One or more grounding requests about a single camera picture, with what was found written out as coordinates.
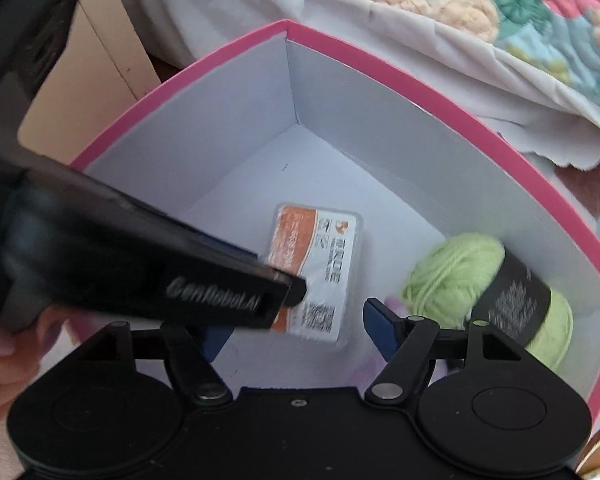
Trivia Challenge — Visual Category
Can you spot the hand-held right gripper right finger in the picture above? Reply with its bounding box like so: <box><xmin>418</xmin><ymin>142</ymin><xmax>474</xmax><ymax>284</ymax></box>
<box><xmin>361</xmin><ymin>297</ymin><xmax>528</xmax><ymax>405</ymax></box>

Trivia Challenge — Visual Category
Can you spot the beige nightstand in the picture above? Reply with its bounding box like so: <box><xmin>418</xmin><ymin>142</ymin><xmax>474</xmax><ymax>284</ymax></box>
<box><xmin>17</xmin><ymin>0</ymin><xmax>161</xmax><ymax>161</ymax></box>

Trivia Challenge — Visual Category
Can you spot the pink cardboard box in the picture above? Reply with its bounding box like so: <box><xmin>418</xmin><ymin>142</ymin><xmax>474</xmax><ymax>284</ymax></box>
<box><xmin>70</xmin><ymin>18</ymin><xmax>600</xmax><ymax>471</ymax></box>

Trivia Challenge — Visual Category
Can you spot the person's left hand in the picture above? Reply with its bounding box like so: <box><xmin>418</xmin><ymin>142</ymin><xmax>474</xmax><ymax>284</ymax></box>
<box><xmin>0</xmin><ymin>305</ymin><xmax>88</xmax><ymax>428</ymax></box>

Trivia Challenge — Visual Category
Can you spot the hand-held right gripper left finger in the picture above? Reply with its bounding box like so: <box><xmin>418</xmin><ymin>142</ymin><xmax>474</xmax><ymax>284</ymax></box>
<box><xmin>75</xmin><ymin>320</ymin><xmax>236</xmax><ymax>405</ymax></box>

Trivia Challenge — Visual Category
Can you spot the orange and white plastic case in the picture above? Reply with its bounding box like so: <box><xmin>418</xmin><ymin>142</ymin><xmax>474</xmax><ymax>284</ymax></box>
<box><xmin>260</xmin><ymin>203</ymin><xmax>365</xmax><ymax>346</ymax></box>

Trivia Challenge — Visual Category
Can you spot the green yarn ball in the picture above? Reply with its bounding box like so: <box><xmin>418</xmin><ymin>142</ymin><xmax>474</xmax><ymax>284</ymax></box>
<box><xmin>400</xmin><ymin>233</ymin><xmax>574</xmax><ymax>376</ymax></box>

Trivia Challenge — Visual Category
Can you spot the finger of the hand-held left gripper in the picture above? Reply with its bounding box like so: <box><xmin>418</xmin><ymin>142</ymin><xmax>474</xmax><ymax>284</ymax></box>
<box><xmin>0</xmin><ymin>160</ymin><xmax>309</xmax><ymax>333</ymax></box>
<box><xmin>180</xmin><ymin>222</ymin><xmax>261</xmax><ymax>263</ymax></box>

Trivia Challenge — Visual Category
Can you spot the floral quilted bed cover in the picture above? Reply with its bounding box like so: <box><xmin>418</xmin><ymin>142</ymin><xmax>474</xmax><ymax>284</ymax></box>
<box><xmin>107</xmin><ymin>0</ymin><xmax>600</xmax><ymax>171</ymax></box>

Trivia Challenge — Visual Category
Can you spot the person's beige clothing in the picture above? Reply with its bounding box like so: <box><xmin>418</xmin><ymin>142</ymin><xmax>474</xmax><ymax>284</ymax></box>
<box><xmin>0</xmin><ymin>422</ymin><xmax>28</xmax><ymax>480</ymax></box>

